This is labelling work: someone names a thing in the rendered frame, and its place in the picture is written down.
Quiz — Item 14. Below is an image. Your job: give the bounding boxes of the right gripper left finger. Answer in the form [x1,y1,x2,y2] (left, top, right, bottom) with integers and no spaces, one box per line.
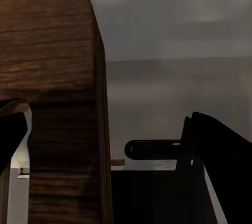
[0,112,28,176]

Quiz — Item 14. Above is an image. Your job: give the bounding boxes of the cutting board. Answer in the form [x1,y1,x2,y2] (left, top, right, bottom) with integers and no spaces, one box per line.
[0,0,108,224]

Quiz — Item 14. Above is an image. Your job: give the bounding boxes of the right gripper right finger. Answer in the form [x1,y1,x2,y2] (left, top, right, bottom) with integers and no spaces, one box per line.
[190,112,252,224]

